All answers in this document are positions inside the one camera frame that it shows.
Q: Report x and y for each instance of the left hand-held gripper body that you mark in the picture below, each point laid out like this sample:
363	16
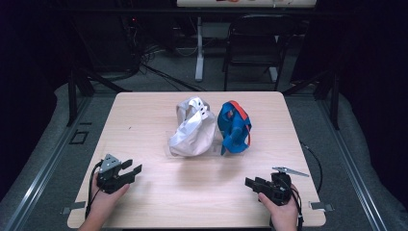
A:
109	176

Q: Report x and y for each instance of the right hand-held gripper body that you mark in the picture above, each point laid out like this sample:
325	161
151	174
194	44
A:
279	189

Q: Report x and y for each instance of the blue baseball cap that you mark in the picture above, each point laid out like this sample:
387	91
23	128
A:
234	128

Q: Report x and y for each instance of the white baseball cap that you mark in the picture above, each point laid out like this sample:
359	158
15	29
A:
194	131

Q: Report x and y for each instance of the person's left hand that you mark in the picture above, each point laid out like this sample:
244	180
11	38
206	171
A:
107	200

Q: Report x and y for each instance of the person's right hand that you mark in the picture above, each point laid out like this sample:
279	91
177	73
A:
282	213

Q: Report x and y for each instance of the black metal stand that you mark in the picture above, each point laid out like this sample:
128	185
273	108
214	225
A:
80	93
327	93

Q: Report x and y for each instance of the black folding chair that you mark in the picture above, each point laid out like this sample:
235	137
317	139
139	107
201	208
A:
256	48

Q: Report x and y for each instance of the white desk leg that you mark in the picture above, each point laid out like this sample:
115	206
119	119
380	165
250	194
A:
199	51

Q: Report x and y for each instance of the grey metal table bracket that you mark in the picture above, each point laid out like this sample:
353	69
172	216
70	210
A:
321	206
73	207

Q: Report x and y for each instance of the aluminium floor rail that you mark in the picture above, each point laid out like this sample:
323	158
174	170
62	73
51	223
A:
352	166
45	170

